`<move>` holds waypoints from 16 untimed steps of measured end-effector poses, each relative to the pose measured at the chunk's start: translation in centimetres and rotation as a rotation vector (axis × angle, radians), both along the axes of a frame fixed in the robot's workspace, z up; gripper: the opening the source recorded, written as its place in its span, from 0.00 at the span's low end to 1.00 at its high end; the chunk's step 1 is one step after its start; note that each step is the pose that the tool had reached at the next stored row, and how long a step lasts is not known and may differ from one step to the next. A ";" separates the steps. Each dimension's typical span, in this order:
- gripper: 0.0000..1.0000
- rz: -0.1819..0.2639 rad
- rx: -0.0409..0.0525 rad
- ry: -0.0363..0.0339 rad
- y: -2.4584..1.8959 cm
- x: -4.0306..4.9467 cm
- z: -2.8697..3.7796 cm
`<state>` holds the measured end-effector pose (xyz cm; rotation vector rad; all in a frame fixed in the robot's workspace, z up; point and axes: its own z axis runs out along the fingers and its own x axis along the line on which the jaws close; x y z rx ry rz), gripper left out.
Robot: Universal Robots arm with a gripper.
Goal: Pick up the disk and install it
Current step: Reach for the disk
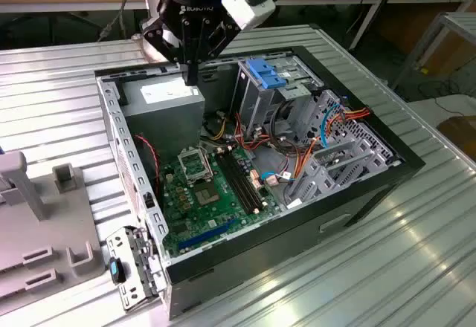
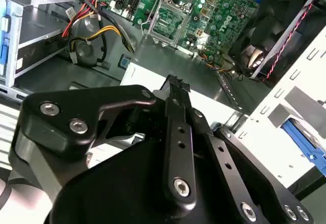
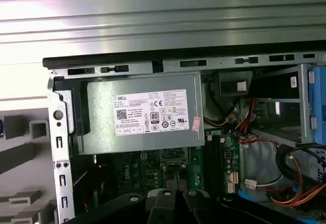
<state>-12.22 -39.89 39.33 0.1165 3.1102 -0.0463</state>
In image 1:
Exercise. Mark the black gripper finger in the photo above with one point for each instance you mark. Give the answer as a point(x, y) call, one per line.
point(219, 41)
point(160, 41)

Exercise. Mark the grey metal disk bay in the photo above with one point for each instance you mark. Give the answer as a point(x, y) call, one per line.
point(320, 189)

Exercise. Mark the blue plastic drive latch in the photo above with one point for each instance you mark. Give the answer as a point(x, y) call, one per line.
point(266, 74)

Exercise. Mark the grey metal drive cage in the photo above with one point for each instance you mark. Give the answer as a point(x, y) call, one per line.
point(256, 100)

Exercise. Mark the grey power supply unit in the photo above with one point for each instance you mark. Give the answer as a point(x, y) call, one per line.
point(163, 126)

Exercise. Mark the black RAM slot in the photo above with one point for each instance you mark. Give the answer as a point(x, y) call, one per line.
point(238, 182)
point(245, 182)
point(251, 182)
point(233, 182)

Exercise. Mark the CPU socket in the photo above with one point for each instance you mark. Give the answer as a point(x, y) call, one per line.
point(206, 195)

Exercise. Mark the green motherboard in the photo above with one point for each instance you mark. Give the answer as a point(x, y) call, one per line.
point(227, 208)

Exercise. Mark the blue expansion slot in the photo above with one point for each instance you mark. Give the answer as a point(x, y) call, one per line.
point(206, 235)

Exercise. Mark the black open PC case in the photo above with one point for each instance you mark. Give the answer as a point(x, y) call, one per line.
point(260, 252)

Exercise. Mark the grey parts rack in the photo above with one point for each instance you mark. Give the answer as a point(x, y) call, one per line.
point(37, 223)

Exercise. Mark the black latch with blue tab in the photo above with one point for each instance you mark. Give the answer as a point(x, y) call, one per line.
point(117, 269)

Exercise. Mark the brown cardboard box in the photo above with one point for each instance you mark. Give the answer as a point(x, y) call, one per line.
point(459, 133)

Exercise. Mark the brown arm base plate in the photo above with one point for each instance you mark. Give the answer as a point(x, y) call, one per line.
point(138, 39)

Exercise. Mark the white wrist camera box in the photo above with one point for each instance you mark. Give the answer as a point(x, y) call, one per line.
point(245, 7)

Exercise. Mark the grey metal frame table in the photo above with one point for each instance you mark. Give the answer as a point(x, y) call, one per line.
point(461, 18)

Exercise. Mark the grey metal slot bracket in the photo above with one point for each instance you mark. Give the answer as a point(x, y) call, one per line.
point(128, 297)

